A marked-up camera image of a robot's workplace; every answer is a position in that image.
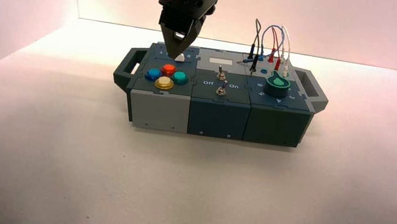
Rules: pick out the metal toggle switch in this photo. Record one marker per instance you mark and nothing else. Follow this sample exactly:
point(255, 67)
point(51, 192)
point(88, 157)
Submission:
point(220, 73)
point(221, 89)

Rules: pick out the green rotary knob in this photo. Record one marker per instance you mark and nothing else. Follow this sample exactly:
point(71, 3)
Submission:
point(277, 84)

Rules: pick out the white slider knob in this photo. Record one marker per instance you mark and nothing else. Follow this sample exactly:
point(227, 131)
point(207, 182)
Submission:
point(181, 59)

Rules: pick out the yellow push button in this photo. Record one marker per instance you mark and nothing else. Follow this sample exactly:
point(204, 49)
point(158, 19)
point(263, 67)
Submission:
point(164, 82)

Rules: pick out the grey teal control box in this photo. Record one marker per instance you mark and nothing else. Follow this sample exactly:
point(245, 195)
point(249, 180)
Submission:
point(217, 117)

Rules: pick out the red push button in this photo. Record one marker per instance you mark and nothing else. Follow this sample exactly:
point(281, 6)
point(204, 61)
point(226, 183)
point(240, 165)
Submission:
point(168, 69)

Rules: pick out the green push button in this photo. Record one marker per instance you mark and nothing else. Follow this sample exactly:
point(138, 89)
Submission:
point(179, 77)

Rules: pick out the blue push button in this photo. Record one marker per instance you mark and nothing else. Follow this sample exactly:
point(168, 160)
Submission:
point(153, 74)

